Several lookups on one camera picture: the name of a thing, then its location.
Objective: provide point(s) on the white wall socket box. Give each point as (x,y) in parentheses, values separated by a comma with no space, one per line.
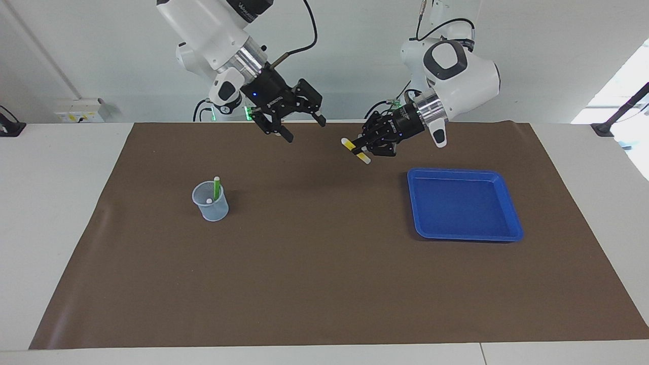
(78,110)

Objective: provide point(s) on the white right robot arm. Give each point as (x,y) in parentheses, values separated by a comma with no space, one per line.
(203,25)

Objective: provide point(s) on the yellow marker pen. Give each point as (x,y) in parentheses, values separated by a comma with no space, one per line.
(348,144)

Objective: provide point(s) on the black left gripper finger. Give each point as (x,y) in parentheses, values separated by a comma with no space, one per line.
(383,147)
(379,126)

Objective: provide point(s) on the translucent mesh pen cup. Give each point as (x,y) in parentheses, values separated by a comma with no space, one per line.
(213,215)

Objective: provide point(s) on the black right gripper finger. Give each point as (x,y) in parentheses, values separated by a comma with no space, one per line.
(271,123)
(309,98)

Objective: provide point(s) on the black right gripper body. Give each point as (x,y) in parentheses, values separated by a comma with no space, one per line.
(268,91)

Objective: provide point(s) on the black pole with base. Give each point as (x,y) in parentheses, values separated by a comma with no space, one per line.
(603,128)

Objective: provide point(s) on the blue plastic tray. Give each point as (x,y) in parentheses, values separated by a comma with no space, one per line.
(487,223)

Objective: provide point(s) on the green marker pen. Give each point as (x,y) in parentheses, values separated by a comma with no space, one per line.
(217,188)

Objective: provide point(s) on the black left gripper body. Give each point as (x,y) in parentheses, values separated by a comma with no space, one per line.
(405,125)

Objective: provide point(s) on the black table clamp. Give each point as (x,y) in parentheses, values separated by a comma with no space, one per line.
(10,128)

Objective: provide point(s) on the brown table mat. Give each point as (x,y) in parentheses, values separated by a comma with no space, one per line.
(324,279)

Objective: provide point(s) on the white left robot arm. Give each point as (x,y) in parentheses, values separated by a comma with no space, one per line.
(466,81)

